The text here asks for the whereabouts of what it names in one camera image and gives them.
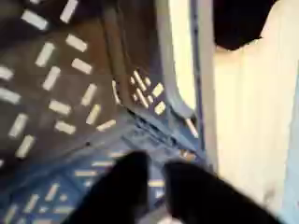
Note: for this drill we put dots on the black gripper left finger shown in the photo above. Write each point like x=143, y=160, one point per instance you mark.
x=124, y=189

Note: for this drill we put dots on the grey slotted plastic basket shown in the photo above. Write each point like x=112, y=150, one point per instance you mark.
x=102, y=62

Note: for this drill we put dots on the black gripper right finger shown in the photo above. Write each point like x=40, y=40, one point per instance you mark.
x=202, y=199

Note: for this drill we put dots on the black sock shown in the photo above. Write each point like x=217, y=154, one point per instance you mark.
x=239, y=21

